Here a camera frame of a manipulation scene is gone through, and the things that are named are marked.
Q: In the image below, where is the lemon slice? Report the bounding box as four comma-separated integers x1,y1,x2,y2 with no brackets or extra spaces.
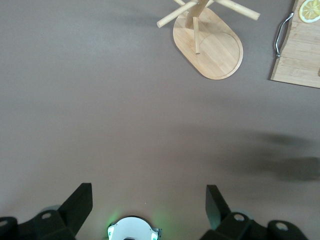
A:
299,0,320,24

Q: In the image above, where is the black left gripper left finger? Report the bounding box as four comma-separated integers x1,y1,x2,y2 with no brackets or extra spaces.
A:
0,182,93,240

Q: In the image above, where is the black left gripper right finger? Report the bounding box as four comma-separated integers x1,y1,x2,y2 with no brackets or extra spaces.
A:
201,184,310,240

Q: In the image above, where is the wooden mug tree rack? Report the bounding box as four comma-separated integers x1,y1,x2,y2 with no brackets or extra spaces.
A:
156,0,261,80

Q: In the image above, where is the bamboo cutting board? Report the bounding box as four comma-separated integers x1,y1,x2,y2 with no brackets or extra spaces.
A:
269,0,320,89

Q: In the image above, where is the metal cutting board handle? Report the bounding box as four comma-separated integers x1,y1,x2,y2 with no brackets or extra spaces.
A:
274,12,295,58

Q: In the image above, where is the brown table mat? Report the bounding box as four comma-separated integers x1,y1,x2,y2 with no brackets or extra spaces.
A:
0,0,320,240

